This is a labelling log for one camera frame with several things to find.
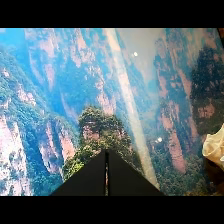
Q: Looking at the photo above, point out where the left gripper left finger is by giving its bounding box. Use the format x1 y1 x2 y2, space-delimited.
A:
50 149 107 196

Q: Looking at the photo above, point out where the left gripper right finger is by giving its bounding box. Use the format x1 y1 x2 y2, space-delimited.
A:
107 148 165 196

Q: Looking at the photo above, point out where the cream garment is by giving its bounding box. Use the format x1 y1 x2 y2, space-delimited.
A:
201 122 224 172

